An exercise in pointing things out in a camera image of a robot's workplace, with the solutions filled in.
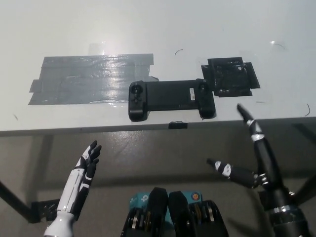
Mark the teal box with logo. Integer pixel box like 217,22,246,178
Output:
129,190,203,227

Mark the grey duct tape patch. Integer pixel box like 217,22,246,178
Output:
28,53,160,107

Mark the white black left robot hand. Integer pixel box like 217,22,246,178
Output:
57,140,103,221

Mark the black game controller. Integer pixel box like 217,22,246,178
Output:
127,78,216,122

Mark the black taped desk foot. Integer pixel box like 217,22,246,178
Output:
30,200,60,224

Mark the black desk leg brace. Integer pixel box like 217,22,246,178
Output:
0,179,35,224

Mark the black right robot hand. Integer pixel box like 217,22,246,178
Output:
206,103,299,212

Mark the small black tape strip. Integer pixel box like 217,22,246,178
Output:
168,120,188,130

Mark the black tape patch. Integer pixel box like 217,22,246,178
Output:
200,56,261,98

